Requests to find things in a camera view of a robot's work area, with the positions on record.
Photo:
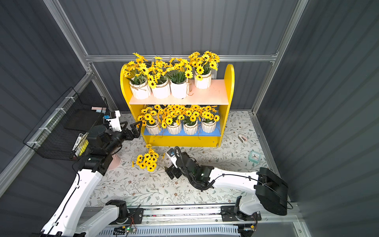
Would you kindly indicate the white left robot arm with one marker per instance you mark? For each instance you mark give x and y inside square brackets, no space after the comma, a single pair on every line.
[94,162]

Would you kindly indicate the pink round object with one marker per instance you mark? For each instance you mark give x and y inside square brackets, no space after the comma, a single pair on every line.
[115,162]

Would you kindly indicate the yellow book in basket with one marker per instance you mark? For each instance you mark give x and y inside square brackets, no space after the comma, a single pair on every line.
[80,146]

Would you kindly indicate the pink sticky note pad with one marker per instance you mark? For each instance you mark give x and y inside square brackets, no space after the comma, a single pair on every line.
[99,109]

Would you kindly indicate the sunflower pot lower right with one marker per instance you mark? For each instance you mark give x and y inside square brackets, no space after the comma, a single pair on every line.
[209,118]

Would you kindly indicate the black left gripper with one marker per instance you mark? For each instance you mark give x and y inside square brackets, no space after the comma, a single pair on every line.
[130,131]

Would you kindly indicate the yellow wooden shelf unit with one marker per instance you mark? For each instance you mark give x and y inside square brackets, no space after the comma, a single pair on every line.
[220,93]

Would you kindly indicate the sunflower pot shelf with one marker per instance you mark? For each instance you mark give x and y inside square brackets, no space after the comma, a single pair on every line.
[136,72]
[203,66]

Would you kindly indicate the black wire wall basket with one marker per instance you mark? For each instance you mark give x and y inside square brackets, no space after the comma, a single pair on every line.
[55,138]

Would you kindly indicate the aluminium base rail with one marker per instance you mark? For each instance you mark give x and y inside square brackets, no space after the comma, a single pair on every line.
[206,214]

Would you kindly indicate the sunflower pot lower left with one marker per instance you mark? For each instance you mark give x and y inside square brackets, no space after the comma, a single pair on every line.
[150,118]

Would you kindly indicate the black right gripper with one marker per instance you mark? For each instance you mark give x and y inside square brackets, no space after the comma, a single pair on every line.
[175,169]

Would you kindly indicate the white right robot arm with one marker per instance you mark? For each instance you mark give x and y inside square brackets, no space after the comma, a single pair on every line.
[264,189]

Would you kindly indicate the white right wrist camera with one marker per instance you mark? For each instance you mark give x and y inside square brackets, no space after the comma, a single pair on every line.
[171,155]

